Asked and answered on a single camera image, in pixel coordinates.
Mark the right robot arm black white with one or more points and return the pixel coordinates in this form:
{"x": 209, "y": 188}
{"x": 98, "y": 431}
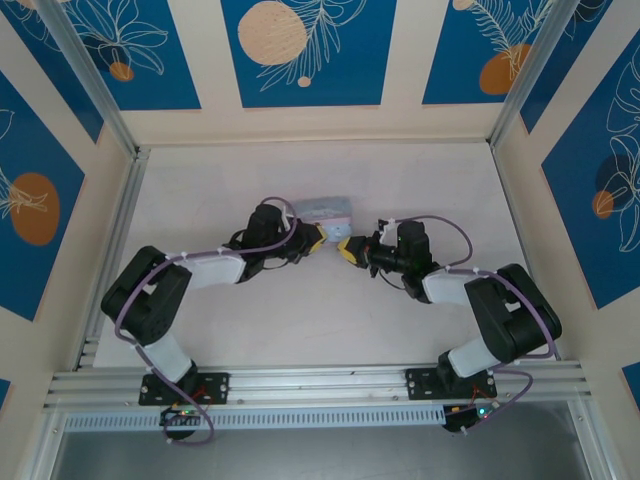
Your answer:
{"x": 495, "y": 315}

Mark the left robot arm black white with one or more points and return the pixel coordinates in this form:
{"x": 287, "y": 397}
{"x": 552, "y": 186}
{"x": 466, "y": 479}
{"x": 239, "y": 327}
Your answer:
{"x": 160, "y": 300}

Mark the grey patterned pouch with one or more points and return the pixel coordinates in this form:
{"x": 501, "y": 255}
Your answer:
{"x": 322, "y": 206}

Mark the black controller board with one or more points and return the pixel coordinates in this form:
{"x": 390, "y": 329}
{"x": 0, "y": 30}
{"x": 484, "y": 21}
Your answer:
{"x": 470, "y": 417}
{"x": 182, "y": 417}

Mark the blue poster with peach circle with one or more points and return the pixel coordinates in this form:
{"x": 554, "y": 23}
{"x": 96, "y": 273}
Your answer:
{"x": 305, "y": 50}

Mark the blue poster with white leaves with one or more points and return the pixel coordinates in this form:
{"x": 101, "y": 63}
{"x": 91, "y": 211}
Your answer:
{"x": 595, "y": 200}

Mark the grey metal sheet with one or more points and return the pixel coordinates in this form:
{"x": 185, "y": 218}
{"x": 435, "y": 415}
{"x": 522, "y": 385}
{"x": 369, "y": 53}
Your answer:
{"x": 320, "y": 457}

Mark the blue poster with fern leaf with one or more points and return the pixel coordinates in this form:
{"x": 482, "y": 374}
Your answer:
{"x": 490, "y": 55}

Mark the blue poster with white flower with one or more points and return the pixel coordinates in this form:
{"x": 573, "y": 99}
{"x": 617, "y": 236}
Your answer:
{"x": 135, "y": 55}

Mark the blue poster with orange oval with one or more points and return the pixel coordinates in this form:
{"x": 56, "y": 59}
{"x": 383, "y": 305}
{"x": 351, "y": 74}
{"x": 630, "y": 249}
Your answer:
{"x": 37, "y": 200}

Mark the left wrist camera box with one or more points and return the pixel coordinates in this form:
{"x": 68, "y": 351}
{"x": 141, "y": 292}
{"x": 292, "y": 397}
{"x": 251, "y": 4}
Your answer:
{"x": 286, "y": 216}

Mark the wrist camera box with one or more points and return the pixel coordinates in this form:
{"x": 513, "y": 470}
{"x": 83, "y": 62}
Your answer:
{"x": 386, "y": 231}
{"x": 286, "y": 216}

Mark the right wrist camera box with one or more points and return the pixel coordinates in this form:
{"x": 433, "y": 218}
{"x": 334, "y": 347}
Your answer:
{"x": 386, "y": 231}

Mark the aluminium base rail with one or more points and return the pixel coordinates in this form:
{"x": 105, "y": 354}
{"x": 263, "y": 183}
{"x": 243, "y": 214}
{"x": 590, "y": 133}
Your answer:
{"x": 320, "y": 382}

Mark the aluminium side rail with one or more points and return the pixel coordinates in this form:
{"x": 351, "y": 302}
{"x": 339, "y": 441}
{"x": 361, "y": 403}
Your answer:
{"x": 112, "y": 250}

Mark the aluminium frame post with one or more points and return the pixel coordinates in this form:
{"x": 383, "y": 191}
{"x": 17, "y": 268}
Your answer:
{"x": 530, "y": 70}
{"x": 85, "y": 70}

